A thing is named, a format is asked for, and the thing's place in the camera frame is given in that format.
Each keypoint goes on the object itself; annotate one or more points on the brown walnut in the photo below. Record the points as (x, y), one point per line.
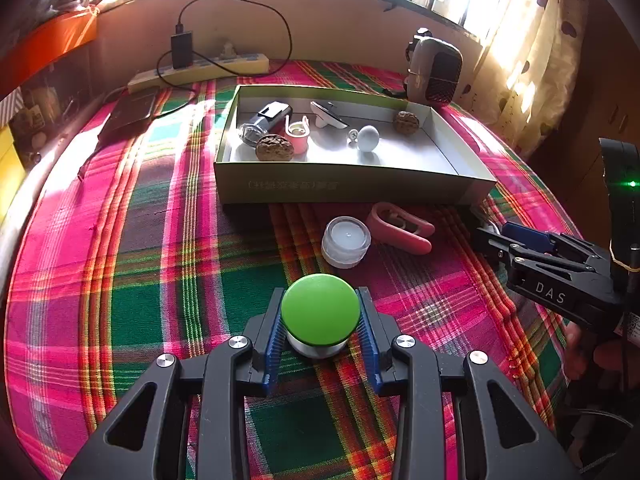
(406, 122)
(274, 149)

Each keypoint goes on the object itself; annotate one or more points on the black power bank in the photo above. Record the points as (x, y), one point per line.
(127, 115)

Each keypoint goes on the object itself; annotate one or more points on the cream spotted curtain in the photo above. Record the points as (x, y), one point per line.
(525, 60)

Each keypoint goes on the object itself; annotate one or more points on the white egg-shaped toy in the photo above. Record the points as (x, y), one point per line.
(368, 139)

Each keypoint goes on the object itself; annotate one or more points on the pink clip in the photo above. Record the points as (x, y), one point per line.
(400, 237)

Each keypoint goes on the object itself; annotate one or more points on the cream power strip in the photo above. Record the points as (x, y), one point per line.
(240, 65)

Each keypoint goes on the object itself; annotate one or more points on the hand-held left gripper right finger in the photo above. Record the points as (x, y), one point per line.
(369, 346)

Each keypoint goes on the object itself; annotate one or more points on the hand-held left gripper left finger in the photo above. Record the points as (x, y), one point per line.
(275, 346)

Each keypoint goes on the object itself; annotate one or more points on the black bike light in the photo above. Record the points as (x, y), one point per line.
(265, 120)

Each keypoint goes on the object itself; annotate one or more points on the white and black clip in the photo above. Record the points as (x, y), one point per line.
(325, 112)

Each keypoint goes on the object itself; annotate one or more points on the yellow box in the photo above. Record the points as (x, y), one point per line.
(10, 175)

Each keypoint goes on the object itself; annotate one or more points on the shallow cardboard box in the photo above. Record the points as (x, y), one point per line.
(350, 185)

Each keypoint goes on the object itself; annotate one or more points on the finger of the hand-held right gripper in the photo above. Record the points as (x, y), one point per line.
(492, 246)
(530, 237)

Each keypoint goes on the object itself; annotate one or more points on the small white knob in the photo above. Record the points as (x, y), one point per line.
(353, 136)

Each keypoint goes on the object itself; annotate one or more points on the person's right hand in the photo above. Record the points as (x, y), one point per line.
(575, 355)

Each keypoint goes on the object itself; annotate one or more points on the grey portable heater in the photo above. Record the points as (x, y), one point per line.
(435, 70)

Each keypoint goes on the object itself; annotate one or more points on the white candle jar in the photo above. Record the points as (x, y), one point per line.
(346, 240)

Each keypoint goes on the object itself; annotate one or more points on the black charger adapter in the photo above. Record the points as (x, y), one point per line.
(181, 50)

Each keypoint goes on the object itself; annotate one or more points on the black heater plug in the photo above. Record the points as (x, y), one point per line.
(395, 92)

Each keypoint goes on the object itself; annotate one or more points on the plaid blanket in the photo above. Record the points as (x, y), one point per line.
(150, 260)

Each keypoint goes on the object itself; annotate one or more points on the green dome button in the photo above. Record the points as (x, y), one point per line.
(320, 305)

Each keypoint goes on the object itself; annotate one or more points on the orange box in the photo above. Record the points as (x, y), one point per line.
(50, 45)

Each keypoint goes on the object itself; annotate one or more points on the small pink cup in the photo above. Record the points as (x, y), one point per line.
(299, 142)

